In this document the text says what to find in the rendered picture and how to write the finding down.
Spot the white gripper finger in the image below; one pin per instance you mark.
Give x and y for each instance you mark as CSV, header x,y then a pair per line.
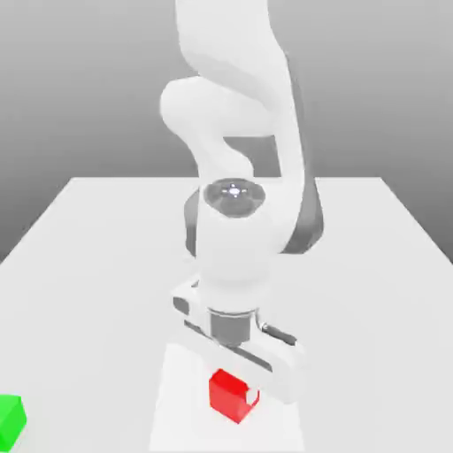
x,y
252,396

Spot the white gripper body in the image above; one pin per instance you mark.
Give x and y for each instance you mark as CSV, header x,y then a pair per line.
x,y
279,371

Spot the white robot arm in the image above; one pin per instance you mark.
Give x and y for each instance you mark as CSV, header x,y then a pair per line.
x,y
233,244

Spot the small red cube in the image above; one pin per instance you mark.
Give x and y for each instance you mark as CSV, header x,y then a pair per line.
x,y
226,396

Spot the small green cube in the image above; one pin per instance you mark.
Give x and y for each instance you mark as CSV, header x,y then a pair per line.
x,y
10,419

